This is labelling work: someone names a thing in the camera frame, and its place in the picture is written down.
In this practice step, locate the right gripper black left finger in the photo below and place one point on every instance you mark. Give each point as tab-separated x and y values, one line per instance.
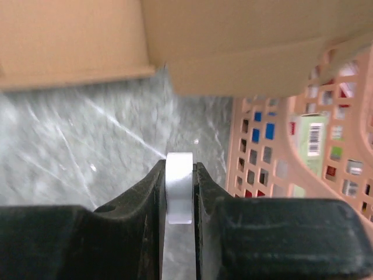
122	239

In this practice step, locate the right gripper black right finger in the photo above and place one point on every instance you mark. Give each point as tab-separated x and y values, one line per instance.
276	238

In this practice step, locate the cardboard box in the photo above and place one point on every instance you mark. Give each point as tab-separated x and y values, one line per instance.
228	48

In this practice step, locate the green boxed item in organizer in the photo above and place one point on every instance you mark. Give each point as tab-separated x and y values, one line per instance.
308	136

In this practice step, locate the peach plastic file organizer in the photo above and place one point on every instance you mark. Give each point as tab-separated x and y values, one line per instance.
263	161

